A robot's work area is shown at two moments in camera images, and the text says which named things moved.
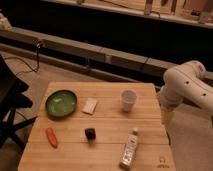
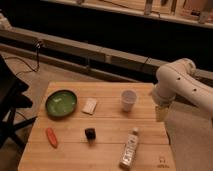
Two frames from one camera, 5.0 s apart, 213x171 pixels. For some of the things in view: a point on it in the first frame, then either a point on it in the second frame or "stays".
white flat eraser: (89, 106) stays
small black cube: (90, 133) stays
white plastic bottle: (129, 149) stays
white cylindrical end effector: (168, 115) → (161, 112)
